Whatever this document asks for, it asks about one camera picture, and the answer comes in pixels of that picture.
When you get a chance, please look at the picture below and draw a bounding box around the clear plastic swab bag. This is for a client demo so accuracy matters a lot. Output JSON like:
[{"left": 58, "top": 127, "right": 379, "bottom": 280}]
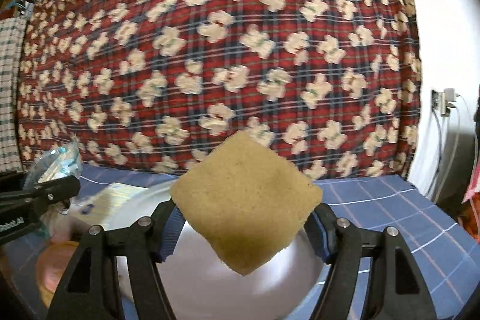
[{"left": 23, "top": 141, "right": 82, "bottom": 190}]

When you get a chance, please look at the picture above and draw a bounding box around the tan square sponge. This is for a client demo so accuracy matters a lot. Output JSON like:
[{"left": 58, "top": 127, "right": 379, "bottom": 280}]
[{"left": 170, "top": 131, "right": 322, "bottom": 275}]

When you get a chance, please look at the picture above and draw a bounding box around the pink gold tin lid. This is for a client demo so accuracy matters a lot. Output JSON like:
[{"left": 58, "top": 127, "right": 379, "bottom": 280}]
[{"left": 35, "top": 241, "right": 78, "bottom": 308}]

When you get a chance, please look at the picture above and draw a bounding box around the blue plaid tablecloth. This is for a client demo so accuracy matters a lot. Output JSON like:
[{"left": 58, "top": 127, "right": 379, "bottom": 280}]
[{"left": 1, "top": 166, "right": 479, "bottom": 319}]

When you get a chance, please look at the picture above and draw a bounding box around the white tissue pack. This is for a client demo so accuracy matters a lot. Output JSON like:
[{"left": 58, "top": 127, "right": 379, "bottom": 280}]
[{"left": 67, "top": 183, "right": 146, "bottom": 230}]

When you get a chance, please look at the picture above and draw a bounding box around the round metal tin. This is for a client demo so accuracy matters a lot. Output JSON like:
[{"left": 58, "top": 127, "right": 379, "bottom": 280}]
[{"left": 97, "top": 178, "right": 339, "bottom": 320}]

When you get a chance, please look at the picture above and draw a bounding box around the green white checked cloth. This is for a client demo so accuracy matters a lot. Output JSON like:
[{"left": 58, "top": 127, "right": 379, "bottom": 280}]
[{"left": 0, "top": 18, "right": 26, "bottom": 173}]

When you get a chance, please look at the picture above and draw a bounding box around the red plaid bear blanket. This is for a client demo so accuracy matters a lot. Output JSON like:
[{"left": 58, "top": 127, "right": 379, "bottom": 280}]
[{"left": 16, "top": 0, "right": 422, "bottom": 179}]

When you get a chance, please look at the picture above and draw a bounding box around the white charger plug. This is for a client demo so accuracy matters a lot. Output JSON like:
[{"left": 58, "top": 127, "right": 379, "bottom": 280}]
[{"left": 440, "top": 88, "right": 456, "bottom": 117}]

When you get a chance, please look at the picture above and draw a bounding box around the grey appliance by wall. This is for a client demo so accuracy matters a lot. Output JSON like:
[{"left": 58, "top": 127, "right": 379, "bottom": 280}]
[{"left": 433, "top": 129, "right": 475, "bottom": 220}]

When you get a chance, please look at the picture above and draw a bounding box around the white charger cable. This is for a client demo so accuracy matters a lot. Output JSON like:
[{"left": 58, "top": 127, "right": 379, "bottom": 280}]
[{"left": 430, "top": 92, "right": 479, "bottom": 201}]

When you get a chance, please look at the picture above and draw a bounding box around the wall power outlet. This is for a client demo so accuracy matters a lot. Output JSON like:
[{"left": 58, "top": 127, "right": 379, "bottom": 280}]
[{"left": 430, "top": 90, "right": 443, "bottom": 113}]

